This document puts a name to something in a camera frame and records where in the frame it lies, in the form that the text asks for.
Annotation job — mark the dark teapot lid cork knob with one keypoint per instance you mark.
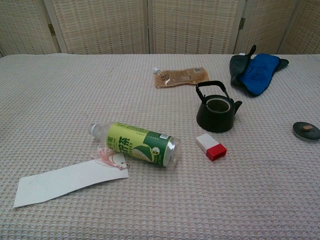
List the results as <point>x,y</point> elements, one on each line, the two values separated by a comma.
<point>305,133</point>

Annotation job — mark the brown spouted drink pouch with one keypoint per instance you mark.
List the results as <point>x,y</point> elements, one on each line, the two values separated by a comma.
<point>180,77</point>

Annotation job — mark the red and white small box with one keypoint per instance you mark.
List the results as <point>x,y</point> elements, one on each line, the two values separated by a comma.
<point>212,147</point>

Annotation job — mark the checked beige tablecloth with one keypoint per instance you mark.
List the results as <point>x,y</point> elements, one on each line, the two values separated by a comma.
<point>75,105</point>

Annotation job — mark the dark grey cloth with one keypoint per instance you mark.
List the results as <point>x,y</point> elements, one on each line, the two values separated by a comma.
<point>237,66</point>

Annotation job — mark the blue cloth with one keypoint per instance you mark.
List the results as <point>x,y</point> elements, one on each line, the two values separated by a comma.
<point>258,72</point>

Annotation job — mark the woven folding screen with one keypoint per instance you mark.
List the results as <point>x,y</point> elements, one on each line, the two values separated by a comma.
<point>105,25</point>

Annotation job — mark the white card with pink tassel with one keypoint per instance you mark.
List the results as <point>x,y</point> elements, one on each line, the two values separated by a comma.
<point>67,181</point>

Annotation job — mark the brass screen hinge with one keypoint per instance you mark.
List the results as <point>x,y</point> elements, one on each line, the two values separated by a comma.
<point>51,29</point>
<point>241,23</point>

